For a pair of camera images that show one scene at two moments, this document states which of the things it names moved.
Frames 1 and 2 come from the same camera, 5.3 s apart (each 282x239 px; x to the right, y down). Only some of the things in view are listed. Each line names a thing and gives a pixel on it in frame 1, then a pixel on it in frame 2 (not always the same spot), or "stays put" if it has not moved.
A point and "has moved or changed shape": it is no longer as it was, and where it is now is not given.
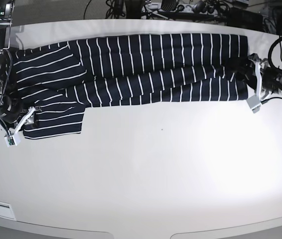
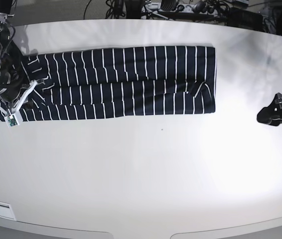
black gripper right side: (273, 80) → (277, 113)
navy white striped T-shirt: (57, 83) has moved or changed shape
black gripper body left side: (9, 109) → (11, 82)
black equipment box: (239, 18) stays put
